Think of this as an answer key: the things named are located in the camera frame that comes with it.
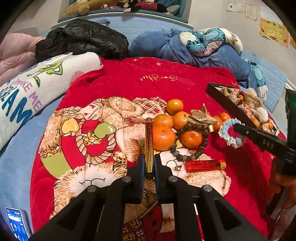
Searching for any red gold snack bar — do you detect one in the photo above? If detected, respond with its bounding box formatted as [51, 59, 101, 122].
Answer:
[144, 118, 154, 180]

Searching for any large front mandarin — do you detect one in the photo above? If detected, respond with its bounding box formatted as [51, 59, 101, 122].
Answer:
[152, 125, 176, 151]

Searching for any blue white crochet scrunchie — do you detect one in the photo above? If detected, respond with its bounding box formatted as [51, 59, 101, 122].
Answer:
[218, 118, 245, 149]

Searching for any person right hand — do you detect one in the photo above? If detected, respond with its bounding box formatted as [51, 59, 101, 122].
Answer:
[269, 159, 296, 209]

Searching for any red lighter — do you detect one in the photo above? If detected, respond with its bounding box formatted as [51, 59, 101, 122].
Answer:
[185, 160, 226, 173]

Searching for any pink white fluffy hair claw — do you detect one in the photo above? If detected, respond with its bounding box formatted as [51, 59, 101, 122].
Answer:
[250, 107, 268, 124]

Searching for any black shallow box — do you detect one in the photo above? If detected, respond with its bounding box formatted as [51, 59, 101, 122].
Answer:
[206, 83, 280, 136]

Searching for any beige fluffy hair claw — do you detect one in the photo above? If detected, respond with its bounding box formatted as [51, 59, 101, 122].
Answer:
[244, 88, 263, 109]

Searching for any mandarin of pile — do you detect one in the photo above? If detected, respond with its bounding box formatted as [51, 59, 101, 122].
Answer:
[166, 99, 184, 115]
[152, 114, 173, 128]
[212, 116, 223, 133]

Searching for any lone mandarin on blanket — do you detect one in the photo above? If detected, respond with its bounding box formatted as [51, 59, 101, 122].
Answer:
[219, 113, 230, 122]

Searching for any red bear print blanket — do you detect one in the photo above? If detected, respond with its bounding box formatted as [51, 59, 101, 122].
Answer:
[30, 57, 275, 237]

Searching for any mandarin right of pile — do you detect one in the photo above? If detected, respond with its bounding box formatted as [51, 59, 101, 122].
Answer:
[212, 116, 223, 133]

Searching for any gold striped snack packet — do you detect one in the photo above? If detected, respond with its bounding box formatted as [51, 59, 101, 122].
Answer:
[188, 109, 217, 125]

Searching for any rear mandarin of pile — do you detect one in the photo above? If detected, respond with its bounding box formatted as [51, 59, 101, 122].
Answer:
[166, 99, 184, 115]

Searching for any blue sheet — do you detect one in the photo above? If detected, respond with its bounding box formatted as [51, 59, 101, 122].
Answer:
[1, 96, 63, 229]

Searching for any smartphone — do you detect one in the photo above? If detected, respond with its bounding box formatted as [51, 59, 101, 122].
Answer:
[6, 207, 31, 241]

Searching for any blue fleece blanket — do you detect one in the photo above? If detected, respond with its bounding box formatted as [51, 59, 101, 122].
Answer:
[129, 28, 268, 101]

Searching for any black puffer jacket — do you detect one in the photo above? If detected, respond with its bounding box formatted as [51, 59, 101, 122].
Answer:
[35, 19, 129, 62]

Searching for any pink quilt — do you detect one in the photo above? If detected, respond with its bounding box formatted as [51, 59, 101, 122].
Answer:
[0, 33, 44, 85]

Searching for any mickey mouse plush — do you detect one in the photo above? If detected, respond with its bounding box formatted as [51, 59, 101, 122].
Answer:
[124, 0, 168, 13]

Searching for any long brown plush toy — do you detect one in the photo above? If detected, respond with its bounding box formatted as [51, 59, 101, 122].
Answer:
[63, 0, 127, 17]

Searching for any mandarin inside bracelet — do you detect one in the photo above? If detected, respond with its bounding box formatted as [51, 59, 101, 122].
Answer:
[180, 131, 203, 149]

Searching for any brown bead bracelet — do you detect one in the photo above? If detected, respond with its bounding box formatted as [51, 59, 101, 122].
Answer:
[169, 122, 210, 162]

